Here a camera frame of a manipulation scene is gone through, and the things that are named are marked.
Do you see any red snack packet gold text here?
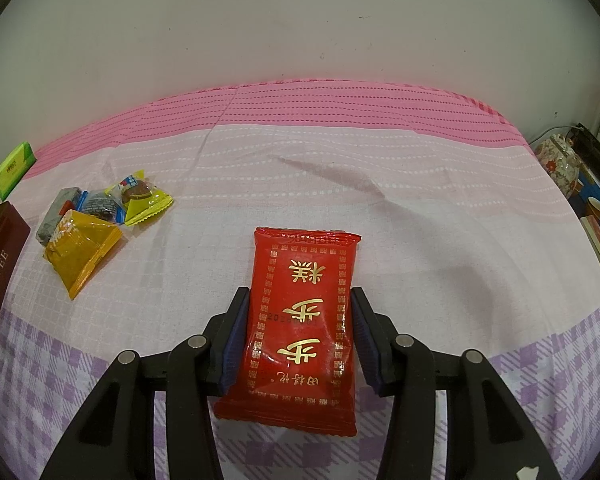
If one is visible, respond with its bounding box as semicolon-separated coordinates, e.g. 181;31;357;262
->
213;228;361;437

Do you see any pink purple checkered tablecloth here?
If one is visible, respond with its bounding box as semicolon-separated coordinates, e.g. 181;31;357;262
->
0;80;600;479

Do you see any yellow orange snack packet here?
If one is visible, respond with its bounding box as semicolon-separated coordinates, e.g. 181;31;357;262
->
44;210;123;300

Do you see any blue clear dark candy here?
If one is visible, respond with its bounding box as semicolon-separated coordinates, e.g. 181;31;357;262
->
76;191;125;224

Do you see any yellow clear wrapped candy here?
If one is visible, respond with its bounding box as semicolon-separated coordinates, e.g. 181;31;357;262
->
105;170;174;226

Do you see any grey wrapped snack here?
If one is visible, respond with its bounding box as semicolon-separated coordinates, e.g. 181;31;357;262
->
35;188;82;247

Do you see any floral patterned container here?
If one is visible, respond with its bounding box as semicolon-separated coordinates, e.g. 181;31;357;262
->
534;134;581;198

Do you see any green tissue pack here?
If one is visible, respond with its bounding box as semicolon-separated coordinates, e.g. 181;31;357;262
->
0;142;36;202

